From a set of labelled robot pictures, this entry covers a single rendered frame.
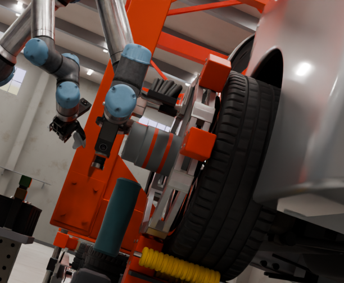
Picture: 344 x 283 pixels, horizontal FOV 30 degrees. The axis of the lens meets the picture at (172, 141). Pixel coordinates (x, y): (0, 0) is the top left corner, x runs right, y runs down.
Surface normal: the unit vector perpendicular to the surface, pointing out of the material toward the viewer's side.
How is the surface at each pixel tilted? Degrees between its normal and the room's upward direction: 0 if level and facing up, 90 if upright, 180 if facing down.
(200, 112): 90
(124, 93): 90
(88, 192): 90
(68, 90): 75
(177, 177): 90
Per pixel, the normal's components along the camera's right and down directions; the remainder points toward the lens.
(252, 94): 0.33, -0.72
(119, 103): 0.15, -0.16
